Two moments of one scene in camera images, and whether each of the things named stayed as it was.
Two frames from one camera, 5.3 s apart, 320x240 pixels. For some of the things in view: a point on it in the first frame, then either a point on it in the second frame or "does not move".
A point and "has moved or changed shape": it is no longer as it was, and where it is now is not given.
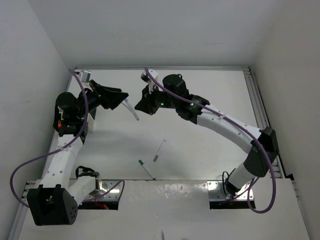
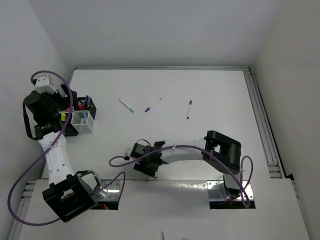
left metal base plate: x=108 y=190 does not move
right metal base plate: x=217 y=191 does not move
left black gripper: x=108 y=99 -> x=65 y=101
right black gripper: x=146 y=103 -> x=151 y=170
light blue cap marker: x=126 y=103 has moved or changed shape
